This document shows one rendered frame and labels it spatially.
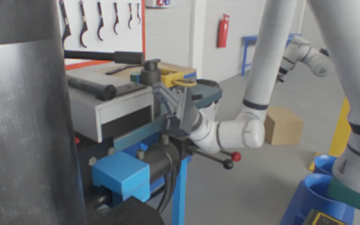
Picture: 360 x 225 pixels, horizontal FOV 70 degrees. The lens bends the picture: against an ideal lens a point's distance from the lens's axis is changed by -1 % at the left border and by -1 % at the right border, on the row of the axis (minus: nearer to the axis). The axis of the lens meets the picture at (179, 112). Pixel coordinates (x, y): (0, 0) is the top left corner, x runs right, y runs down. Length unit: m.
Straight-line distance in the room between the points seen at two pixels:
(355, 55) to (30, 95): 0.60
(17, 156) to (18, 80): 0.09
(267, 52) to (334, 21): 0.23
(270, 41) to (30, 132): 0.67
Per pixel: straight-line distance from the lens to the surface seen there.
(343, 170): 0.99
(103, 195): 0.76
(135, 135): 0.88
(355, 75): 0.68
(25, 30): 0.32
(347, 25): 0.66
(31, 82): 0.33
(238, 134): 0.77
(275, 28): 0.82
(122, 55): 0.55
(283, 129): 3.13
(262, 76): 0.84
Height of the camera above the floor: 1.45
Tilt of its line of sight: 23 degrees down
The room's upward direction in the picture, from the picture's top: 2 degrees clockwise
